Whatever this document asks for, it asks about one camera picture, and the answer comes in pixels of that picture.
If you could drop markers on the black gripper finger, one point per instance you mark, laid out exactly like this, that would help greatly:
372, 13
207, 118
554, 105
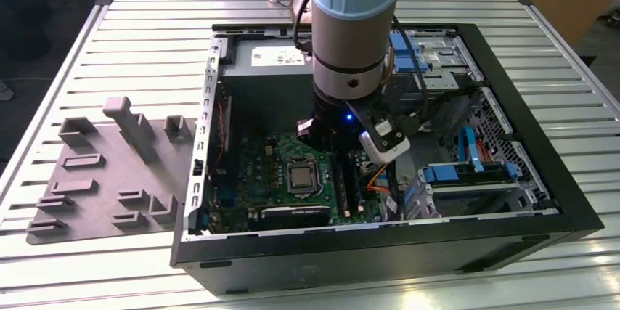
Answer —
306, 130

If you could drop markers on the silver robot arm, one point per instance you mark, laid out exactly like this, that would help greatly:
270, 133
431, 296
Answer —
348, 34

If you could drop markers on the black RAM slot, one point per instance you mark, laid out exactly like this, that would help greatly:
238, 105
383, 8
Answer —
360, 208
347, 213

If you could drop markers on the CPU socket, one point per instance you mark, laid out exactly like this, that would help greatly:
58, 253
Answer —
300, 160

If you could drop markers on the grey power supply unit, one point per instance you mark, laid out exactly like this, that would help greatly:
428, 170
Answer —
262, 99

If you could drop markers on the silver CPU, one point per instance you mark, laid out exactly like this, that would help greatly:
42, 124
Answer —
302, 177

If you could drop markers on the green motherboard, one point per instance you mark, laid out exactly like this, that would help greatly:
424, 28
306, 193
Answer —
252, 165

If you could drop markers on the blue plastic disk carrier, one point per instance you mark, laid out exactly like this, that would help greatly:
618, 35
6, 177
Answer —
404, 59

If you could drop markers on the black graphics card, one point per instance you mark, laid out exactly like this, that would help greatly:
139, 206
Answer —
291, 217

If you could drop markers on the blue board connector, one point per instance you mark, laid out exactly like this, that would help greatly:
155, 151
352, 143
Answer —
227, 198

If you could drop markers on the hard disk in blue carrier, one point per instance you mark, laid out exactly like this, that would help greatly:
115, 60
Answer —
440, 174

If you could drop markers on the metal drive cage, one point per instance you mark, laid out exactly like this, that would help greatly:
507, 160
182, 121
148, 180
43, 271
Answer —
446, 70

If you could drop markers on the metal disk bay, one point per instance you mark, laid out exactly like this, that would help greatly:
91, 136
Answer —
476, 188

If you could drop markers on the black PC case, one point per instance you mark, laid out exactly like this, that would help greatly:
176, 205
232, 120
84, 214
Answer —
339, 263

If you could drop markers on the grey parts rack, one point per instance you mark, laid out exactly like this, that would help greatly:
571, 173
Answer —
111, 175

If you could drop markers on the black chair base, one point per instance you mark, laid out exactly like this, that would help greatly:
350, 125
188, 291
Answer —
612, 19

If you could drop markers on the black camera bracket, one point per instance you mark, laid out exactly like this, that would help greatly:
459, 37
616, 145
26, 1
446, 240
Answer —
372, 114

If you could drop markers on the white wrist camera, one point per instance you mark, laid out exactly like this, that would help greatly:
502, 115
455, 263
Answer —
383, 152

